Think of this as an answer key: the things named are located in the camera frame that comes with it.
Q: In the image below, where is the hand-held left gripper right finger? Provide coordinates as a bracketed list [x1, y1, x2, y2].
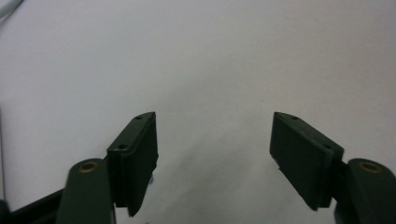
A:
[269, 111, 346, 212]

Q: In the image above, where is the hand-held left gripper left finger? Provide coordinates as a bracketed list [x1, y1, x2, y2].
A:
[106, 111, 160, 217]

